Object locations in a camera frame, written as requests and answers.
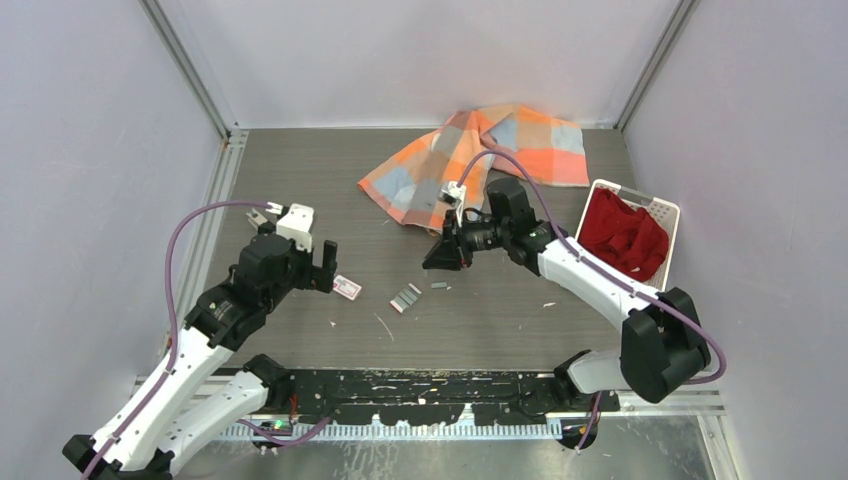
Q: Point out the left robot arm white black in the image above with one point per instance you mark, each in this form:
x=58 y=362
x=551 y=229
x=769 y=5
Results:
x=156 y=433

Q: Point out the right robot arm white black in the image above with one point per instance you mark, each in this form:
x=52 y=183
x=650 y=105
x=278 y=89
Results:
x=660 y=347

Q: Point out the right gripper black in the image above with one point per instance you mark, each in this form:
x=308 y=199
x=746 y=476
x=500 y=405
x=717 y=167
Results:
x=445 y=255

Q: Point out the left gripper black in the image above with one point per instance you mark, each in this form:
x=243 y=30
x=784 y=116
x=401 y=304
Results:
x=319 y=278

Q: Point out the red cloth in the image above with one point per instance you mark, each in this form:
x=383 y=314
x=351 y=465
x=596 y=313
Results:
x=630 y=240

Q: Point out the orange checkered cloth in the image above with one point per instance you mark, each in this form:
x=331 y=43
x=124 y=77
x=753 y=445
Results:
x=407 y=184

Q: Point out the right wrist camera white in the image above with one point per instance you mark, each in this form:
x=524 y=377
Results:
x=452 y=194

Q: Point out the staple box tray with staples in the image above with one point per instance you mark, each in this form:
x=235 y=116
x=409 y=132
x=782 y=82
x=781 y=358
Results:
x=405 y=298

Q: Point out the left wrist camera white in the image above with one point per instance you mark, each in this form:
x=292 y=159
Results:
x=295 y=223

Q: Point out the red white staple box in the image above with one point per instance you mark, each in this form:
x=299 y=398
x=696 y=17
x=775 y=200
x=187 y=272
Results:
x=346 y=287

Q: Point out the black beige stapler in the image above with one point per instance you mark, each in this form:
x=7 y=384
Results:
x=262 y=224

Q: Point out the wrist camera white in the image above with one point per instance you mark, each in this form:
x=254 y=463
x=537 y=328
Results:
x=295 y=223
x=452 y=194

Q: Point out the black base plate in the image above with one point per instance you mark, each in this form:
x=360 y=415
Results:
x=419 y=397

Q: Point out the white plastic basket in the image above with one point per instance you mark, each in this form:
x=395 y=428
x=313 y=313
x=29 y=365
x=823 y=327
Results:
x=666 y=213

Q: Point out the aluminium slotted rail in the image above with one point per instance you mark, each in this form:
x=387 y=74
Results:
x=441 y=432

